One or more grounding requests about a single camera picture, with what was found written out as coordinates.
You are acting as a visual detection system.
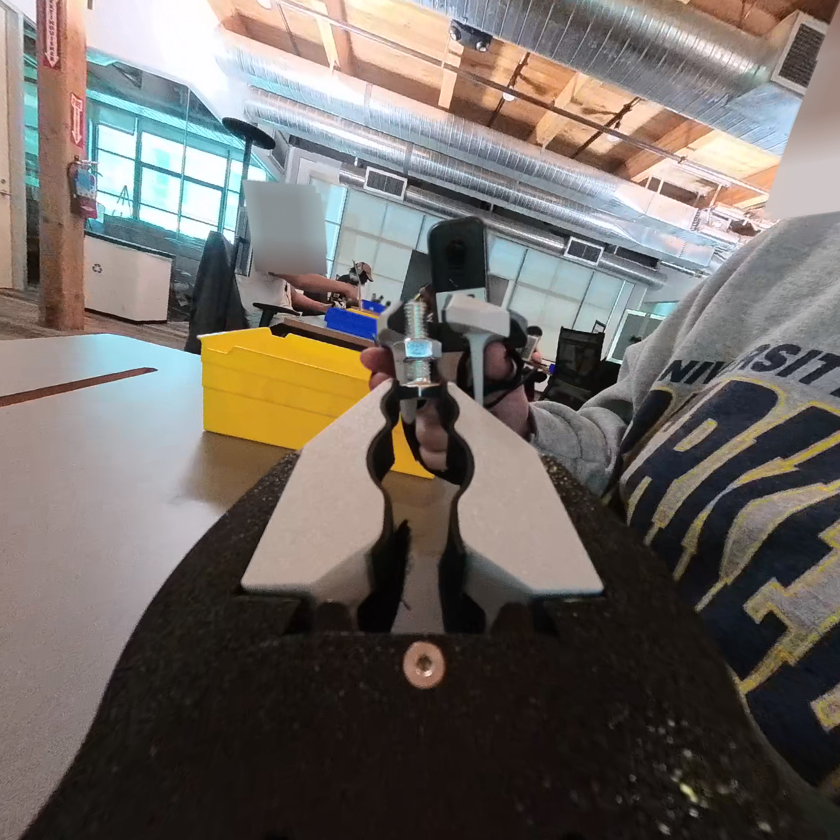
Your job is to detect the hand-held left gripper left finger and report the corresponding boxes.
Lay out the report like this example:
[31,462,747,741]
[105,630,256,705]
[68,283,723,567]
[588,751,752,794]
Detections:
[241,378,412,632]

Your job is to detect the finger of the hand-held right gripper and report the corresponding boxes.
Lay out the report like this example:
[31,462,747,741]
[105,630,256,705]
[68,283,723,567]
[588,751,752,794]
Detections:
[377,302,413,370]
[443,293,513,338]

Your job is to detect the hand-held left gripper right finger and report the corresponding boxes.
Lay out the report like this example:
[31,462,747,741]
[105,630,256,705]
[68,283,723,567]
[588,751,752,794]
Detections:
[437,383,605,632]

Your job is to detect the silver threaded bolt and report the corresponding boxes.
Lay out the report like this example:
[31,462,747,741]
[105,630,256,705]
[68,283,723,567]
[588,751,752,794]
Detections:
[392,298,445,398]

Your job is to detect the yellow plastic bin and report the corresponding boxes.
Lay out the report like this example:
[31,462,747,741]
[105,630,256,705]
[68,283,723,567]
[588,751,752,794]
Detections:
[199,327,434,479]

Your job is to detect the person's right forearm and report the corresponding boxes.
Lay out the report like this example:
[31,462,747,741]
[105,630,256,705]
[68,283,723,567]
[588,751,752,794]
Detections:
[530,315,664,500]

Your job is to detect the person's right hand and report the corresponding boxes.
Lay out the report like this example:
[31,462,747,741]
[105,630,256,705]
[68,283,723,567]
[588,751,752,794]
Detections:
[361,341,539,467]

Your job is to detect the blue plastic bin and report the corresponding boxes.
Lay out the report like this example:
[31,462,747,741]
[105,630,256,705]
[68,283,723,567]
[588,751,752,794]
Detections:
[325,305,382,332]

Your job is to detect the wooden desk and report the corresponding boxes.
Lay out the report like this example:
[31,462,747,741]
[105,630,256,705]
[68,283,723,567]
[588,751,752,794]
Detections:
[269,315,378,349]

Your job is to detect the black mesh office chair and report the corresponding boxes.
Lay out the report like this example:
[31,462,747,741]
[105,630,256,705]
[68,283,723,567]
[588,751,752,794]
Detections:
[556,326,608,395]

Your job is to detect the dark jacket on chair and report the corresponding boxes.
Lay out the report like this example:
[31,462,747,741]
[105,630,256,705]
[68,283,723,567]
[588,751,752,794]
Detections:
[184,231,252,355]

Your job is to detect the black ceiling fixture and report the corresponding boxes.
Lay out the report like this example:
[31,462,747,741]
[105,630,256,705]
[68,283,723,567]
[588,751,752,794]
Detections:
[449,20,493,53]

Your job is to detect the person's grey printed sweatshirt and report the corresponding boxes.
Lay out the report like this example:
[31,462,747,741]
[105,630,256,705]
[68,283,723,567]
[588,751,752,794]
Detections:
[604,213,840,798]

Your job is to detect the black round floor lamp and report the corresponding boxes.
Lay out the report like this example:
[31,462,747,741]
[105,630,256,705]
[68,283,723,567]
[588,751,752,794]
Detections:
[222,117,277,188]

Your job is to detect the red fire extinguisher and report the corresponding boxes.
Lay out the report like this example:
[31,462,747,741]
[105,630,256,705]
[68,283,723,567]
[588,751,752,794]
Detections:
[67,157,99,221]

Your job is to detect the white door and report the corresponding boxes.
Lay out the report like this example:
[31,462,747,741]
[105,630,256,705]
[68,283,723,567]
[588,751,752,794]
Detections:
[0,10,28,291]

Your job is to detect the long red sign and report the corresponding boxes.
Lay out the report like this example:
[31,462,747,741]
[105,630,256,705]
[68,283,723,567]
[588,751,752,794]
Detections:
[39,0,62,71]

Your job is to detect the large silver air duct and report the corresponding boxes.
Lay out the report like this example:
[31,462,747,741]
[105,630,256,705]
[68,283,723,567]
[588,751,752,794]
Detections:
[407,0,811,158]

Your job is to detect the wooden post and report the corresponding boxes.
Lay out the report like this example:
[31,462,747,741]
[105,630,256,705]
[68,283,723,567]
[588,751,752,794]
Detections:
[36,0,88,331]

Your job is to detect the large duct vent grille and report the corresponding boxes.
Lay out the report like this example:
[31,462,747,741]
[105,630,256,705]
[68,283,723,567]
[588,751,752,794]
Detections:
[771,13,828,93]

